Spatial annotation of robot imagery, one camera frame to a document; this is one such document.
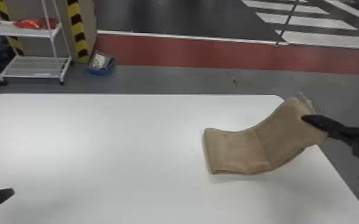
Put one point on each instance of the yellow black striped post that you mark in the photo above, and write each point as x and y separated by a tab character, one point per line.
9	26
76	29

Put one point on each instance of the blue basket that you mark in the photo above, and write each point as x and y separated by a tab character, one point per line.
101	64

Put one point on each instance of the beige towel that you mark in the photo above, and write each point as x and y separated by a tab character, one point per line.
261	147

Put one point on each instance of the red snack packet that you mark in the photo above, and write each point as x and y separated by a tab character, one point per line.
29	23

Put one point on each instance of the white shelf trolley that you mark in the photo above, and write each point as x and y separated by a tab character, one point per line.
32	47

